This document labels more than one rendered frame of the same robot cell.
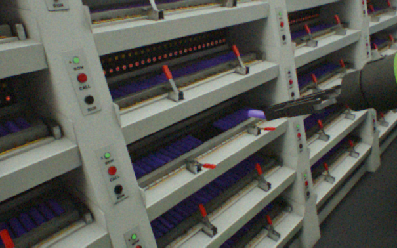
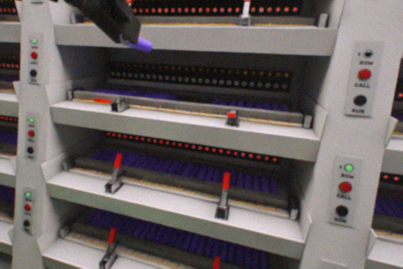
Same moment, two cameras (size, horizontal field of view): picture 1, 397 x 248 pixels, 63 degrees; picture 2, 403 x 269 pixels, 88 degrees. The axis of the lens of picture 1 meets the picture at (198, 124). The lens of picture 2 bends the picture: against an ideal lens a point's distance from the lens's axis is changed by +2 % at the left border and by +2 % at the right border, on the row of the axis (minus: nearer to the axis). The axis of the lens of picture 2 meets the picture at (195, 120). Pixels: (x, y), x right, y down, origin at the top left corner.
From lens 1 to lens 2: 85 cm
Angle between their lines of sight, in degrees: 54
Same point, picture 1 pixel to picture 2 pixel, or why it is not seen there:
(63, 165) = (14, 35)
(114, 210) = (27, 88)
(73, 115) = (24, 0)
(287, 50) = (383, 9)
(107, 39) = not seen: outside the picture
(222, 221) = (134, 193)
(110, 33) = not seen: outside the picture
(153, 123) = (84, 34)
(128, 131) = (60, 31)
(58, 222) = not seen: hidden behind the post
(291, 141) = (314, 184)
